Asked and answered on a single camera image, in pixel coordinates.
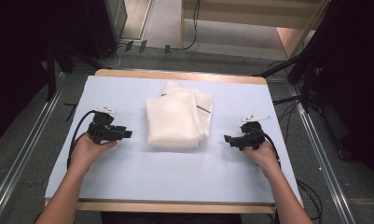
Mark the person's right hand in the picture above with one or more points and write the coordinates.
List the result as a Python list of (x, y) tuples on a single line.
[(262, 157)]

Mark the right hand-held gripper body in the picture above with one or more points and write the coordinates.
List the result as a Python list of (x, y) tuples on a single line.
[(252, 137)]

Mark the black metal stand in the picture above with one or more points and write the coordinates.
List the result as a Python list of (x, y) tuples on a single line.
[(306, 87), (51, 74)]

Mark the light blue table mat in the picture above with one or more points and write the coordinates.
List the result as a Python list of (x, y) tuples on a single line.
[(144, 174)]

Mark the metal floor rail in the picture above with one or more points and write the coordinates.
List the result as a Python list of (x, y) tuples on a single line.
[(321, 155), (23, 155)]

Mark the light wooden shelf frame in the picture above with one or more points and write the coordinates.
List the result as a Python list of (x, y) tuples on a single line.
[(256, 15)]

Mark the white zippered laundry bag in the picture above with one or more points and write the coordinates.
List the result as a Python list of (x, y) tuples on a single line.
[(175, 118)]

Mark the dark cabinet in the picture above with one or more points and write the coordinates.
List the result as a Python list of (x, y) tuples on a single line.
[(108, 25)]

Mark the wooden table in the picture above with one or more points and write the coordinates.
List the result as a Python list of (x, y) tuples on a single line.
[(175, 75)]

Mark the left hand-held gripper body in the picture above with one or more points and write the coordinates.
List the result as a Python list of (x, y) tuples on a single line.
[(102, 130)]

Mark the person's dark clothing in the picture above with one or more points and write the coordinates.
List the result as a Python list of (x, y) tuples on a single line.
[(172, 218)]

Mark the person's left hand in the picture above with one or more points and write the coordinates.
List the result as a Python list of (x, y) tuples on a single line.
[(86, 152)]

